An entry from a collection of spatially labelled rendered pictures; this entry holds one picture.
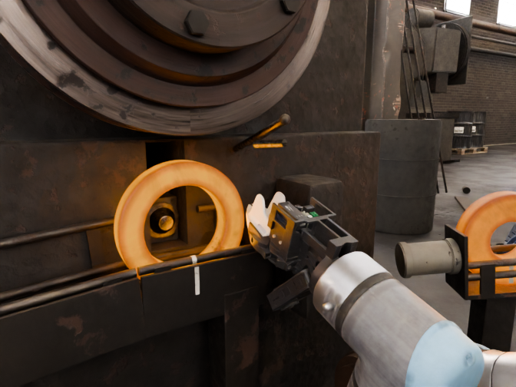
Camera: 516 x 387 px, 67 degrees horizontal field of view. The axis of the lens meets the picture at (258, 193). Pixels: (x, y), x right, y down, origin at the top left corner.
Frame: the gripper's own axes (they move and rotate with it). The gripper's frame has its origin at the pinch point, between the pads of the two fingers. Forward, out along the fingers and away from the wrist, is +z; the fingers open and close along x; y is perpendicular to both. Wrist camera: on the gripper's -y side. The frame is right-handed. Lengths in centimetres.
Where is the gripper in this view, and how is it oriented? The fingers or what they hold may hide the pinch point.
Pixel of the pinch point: (253, 213)
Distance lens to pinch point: 63.5
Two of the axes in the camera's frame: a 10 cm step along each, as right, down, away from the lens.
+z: -5.1, -4.6, 7.3
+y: 1.7, -8.8, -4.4
